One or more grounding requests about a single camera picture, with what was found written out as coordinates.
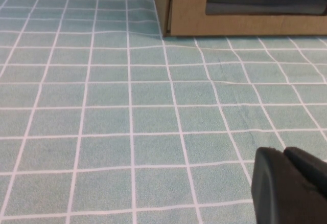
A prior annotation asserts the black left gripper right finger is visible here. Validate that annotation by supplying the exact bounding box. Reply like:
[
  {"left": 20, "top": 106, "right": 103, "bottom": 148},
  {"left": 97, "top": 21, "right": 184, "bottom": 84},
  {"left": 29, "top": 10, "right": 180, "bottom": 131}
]
[{"left": 284, "top": 146, "right": 327, "bottom": 198}]

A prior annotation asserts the brown cardboard windowed drawer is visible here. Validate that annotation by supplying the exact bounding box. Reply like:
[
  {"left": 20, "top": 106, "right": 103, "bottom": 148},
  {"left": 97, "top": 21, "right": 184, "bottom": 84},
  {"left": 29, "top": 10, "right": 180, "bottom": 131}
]
[{"left": 168, "top": 0, "right": 327, "bottom": 37}]

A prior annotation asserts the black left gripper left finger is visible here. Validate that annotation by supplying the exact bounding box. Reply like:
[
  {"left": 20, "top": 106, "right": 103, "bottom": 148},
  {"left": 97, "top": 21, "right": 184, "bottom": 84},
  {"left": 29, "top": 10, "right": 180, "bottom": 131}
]
[{"left": 251, "top": 146, "right": 327, "bottom": 224}]

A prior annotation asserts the brown cardboard shoe box shell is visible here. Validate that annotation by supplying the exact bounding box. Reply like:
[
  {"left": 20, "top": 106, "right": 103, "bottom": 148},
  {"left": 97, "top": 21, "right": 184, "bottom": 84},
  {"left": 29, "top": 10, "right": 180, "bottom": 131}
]
[{"left": 149, "top": 0, "right": 175, "bottom": 38}]

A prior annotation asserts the green checked tablecloth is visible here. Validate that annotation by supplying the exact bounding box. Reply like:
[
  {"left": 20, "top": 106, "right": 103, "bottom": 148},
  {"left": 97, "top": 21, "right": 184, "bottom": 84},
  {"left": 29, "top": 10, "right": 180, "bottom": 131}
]
[{"left": 0, "top": 0, "right": 327, "bottom": 224}]

